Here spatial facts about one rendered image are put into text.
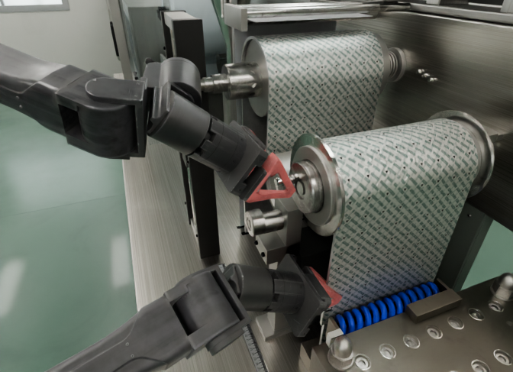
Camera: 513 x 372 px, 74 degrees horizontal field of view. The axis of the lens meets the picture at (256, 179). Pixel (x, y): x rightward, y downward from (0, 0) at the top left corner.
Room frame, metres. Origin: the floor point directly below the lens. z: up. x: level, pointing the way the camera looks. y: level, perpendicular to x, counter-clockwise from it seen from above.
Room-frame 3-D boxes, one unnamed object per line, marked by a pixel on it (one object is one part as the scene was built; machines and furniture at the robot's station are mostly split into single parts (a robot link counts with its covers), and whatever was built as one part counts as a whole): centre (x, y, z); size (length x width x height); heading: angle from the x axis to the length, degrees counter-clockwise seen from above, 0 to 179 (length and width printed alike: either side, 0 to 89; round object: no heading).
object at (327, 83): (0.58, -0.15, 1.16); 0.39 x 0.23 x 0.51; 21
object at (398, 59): (0.75, -0.27, 1.33); 0.07 x 0.07 x 0.07; 21
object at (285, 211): (0.43, -0.03, 1.05); 0.06 x 0.05 x 0.31; 111
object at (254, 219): (0.41, 0.00, 1.18); 0.04 x 0.02 x 0.04; 21
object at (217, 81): (0.61, 0.08, 1.33); 0.06 x 0.03 x 0.03; 111
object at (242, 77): (0.63, 0.03, 1.33); 0.06 x 0.06 x 0.06; 21
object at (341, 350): (0.28, -0.12, 1.05); 0.04 x 0.04 x 0.04
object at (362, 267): (0.40, -0.22, 1.10); 0.23 x 0.01 x 0.18; 111
